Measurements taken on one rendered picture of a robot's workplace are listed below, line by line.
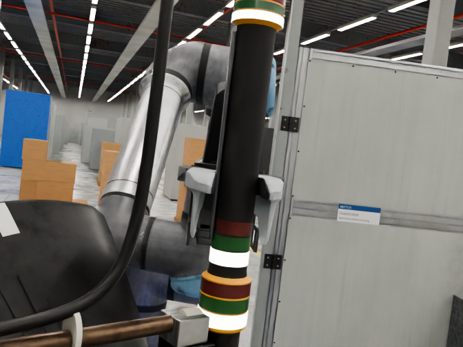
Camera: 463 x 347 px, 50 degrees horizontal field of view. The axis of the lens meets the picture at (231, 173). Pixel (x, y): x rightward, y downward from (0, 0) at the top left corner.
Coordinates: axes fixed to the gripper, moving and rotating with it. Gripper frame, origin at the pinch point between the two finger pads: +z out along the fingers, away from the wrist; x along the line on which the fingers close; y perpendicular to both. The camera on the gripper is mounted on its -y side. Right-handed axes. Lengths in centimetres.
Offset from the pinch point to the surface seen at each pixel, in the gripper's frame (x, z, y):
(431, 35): -303, -610, -190
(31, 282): 15.7, -1.6, 10.1
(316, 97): -51, -181, -32
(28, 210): 17.9, -6.5, 5.0
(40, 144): 262, -876, 22
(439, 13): -305, -602, -218
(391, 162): -89, -182, -7
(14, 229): 18.2, -4.1, 6.4
